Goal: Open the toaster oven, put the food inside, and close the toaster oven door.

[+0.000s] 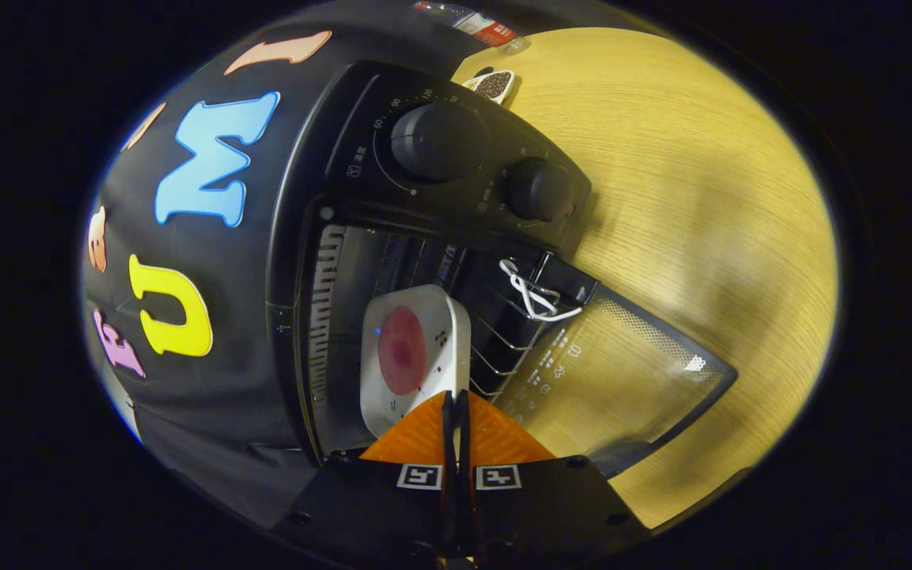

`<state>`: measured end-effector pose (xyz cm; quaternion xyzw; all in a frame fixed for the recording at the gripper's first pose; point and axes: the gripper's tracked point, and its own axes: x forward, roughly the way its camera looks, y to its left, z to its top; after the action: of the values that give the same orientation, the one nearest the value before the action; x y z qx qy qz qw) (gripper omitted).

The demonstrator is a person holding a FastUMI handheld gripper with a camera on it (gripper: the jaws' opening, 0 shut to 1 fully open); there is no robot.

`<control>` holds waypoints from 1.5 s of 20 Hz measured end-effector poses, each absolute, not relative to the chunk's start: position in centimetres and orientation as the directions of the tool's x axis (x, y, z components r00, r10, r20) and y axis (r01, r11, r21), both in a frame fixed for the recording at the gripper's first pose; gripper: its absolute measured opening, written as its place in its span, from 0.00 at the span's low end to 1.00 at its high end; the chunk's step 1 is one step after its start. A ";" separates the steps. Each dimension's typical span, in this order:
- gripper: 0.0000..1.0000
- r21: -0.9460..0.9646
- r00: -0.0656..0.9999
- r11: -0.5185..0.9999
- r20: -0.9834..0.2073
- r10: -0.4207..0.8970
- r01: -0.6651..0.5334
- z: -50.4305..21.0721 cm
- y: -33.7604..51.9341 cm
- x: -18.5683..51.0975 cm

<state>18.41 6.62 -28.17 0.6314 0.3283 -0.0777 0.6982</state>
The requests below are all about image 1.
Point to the white square plate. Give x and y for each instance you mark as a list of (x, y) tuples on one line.
[(456, 332)]

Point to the white divided snack dish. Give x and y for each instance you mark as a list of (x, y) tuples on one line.
[(494, 85)]

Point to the metal oven rack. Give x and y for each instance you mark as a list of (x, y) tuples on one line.
[(503, 343)]

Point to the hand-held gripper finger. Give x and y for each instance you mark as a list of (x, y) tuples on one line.
[(448, 443), (464, 443)]

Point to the clear bottle with red label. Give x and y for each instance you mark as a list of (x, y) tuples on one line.
[(488, 30)]

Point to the pink round food slice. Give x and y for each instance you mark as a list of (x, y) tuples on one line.
[(402, 352)]

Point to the black toaster oven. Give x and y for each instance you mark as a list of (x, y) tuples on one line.
[(440, 142)]

